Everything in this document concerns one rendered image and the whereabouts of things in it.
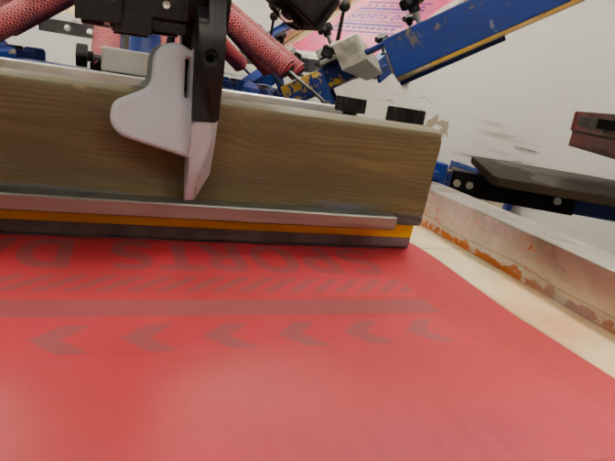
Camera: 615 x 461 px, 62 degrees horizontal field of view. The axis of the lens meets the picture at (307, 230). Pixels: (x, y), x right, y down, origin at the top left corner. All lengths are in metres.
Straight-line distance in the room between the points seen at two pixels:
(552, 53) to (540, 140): 0.44
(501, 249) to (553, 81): 2.55
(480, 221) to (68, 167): 0.32
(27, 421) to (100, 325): 0.07
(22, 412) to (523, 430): 0.18
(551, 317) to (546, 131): 2.59
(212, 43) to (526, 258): 0.27
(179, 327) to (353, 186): 0.18
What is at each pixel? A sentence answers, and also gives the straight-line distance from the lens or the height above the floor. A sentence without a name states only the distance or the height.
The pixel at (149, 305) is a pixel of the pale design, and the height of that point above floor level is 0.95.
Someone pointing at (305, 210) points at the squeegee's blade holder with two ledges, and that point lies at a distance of 0.36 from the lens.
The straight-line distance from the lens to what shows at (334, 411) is 0.21.
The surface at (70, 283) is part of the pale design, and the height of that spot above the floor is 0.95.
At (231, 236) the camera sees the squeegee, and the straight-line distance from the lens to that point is 0.37.
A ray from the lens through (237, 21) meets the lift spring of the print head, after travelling 1.25.
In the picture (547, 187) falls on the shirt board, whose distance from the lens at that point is 1.11.
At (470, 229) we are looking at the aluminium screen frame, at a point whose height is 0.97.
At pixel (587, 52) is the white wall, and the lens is 2.87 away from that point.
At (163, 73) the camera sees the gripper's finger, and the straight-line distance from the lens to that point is 0.32.
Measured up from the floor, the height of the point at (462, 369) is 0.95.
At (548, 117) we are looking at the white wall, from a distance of 2.94.
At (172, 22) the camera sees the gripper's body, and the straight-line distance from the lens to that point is 0.32.
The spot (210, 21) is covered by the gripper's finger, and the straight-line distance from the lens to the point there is 0.30.
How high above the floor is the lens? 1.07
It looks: 16 degrees down
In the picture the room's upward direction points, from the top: 9 degrees clockwise
